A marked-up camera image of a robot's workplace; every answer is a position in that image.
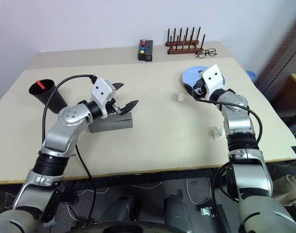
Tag black cup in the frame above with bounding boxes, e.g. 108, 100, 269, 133
28, 79, 69, 114

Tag gray glasses case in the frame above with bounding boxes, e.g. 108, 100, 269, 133
87, 110, 134, 133

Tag white floor cable loop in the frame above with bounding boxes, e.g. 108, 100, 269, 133
186, 178, 212, 205

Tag black box with coloured buttons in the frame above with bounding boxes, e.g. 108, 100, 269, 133
137, 39, 147, 62

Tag brown wooden peg rack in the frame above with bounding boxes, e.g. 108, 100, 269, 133
165, 26, 207, 55

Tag black metal floor bracket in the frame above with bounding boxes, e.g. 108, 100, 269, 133
200, 204, 229, 233

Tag black table frame bar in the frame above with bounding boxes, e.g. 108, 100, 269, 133
64, 167, 227, 186

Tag black thin-framed eyeglasses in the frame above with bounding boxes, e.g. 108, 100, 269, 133
195, 48, 218, 59

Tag beige fabric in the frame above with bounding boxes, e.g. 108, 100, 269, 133
273, 173, 296, 207

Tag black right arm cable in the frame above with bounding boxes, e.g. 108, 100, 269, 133
193, 95, 263, 202

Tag dark perforated panel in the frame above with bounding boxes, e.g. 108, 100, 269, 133
258, 24, 296, 118

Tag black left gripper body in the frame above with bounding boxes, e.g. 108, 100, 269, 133
105, 96, 126, 115

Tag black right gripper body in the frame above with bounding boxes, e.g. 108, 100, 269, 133
192, 72, 211, 100

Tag dark rounded shape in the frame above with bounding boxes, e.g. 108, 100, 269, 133
105, 195, 141, 228
163, 193, 200, 233

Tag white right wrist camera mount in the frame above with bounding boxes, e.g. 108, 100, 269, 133
202, 64, 226, 100

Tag blue plate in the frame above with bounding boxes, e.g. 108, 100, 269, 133
181, 66, 227, 95

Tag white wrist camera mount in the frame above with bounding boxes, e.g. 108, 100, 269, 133
90, 78, 118, 120
202, 64, 226, 100

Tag plain black box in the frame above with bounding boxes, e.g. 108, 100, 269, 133
143, 40, 154, 62

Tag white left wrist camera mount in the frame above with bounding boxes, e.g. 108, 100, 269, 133
90, 78, 118, 120

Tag blue plastic container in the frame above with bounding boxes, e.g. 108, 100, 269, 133
245, 70, 258, 81

